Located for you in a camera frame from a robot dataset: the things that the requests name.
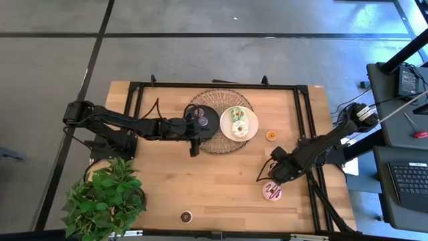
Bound dark keyboard tray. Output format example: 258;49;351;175
372;145;428;234

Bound green leafy plant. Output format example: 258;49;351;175
61;157;148;241

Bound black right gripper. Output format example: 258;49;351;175
267;152;304;186

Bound pink iced donut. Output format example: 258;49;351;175
261;182;282;202

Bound black slanted pole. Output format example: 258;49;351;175
380;28;428;75

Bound white round plate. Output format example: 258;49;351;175
219;105;259;143

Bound pale yellow iced donut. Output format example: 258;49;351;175
231;120;249;139

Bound grey side desk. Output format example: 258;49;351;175
366;62;428;147

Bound black keyboard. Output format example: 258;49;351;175
387;161;428;212

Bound red-handled screwdriver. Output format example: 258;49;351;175
403;112;428;139

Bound white paper sheet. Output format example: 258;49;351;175
340;137;360;177

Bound round woven placemat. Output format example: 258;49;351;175
189;88;255;155

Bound black aluminium table frame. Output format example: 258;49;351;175
110;74;358;241

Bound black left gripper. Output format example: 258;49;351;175
166;115;212;140

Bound green iced donut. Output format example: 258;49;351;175
229;106;247;123

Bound black round plate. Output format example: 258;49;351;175
185;104;221;141

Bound black power adapter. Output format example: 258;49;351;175
397;65;419;98

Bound pale thin cable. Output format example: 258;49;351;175
379;90;428;123

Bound black floor cable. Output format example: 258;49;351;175
330;85;372;114

